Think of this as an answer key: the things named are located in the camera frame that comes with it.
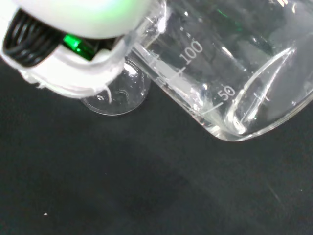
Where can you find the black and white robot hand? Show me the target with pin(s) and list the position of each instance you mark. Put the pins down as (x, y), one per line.
(80, 22)

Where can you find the small clear glass beaker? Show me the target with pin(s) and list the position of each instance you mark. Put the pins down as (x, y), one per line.
(127, 98)

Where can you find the black bench cloth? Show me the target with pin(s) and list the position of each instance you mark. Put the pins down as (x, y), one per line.
(122, 176)

